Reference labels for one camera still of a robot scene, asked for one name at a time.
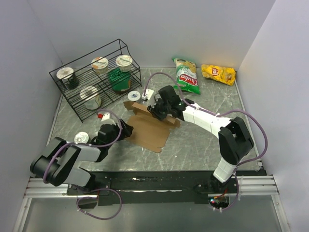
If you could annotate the brown cardboard box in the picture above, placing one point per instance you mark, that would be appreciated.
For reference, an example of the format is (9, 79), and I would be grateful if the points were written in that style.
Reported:
(149, 132)

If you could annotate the dark yogurt cup on rack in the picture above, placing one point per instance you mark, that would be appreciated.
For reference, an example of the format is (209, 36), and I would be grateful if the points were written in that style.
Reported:
(68, 78)

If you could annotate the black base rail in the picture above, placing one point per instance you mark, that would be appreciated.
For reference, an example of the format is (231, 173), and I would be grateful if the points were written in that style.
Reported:
(110, 188)

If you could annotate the green Chuba chips bag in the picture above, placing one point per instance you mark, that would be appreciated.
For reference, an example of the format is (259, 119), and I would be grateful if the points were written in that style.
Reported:
(186, 75)

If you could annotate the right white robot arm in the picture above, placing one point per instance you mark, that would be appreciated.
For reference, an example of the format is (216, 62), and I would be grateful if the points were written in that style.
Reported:
(235, 141)

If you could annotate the Chobani yogurt cup on rack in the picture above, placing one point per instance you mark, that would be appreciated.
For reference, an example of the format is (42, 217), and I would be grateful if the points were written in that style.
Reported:
(124, 62)

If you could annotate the black wire rack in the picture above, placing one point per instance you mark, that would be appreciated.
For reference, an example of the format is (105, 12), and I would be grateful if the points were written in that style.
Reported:
(88, 77)

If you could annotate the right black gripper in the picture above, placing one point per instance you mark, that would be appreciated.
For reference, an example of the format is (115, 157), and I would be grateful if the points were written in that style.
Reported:
(152, 109)

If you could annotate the aluminium extrusion rail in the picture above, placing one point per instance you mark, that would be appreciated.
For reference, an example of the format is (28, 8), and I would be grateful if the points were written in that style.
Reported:
(36, 188)

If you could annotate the yellow Lays chips bag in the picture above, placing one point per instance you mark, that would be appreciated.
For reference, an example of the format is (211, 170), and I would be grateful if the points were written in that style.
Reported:
(225, 75)

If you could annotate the orange yogurt cup on rack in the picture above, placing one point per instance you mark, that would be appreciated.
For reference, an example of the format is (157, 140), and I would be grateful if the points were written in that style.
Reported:
(100, 65)

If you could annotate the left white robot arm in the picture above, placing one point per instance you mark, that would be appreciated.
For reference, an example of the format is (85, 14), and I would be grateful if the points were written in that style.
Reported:
(59, 164)

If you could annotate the small white yogurt cup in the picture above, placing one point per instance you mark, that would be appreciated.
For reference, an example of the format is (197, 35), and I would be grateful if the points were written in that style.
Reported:
(134, 96)

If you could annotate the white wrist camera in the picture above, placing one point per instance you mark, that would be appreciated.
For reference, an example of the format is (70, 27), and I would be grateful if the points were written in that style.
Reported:
(104, 117)
(148, 95)

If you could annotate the dark tin can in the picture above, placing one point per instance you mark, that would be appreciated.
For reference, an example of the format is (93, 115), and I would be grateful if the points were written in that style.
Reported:
(81, 137)

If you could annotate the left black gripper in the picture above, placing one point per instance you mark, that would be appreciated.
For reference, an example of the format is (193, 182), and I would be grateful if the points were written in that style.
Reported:
(127, 131)

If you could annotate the green snack bag in rack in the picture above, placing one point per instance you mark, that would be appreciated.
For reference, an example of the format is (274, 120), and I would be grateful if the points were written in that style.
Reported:
(120, 81)

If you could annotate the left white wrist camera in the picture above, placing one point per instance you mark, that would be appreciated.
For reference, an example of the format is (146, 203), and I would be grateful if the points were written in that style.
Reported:
(104, 117)

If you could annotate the white cup lower rack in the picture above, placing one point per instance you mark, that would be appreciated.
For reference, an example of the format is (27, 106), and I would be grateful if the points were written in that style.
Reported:
(90, 97)

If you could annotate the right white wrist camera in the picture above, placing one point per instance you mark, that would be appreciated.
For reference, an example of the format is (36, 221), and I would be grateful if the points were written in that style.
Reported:
(148, 95)

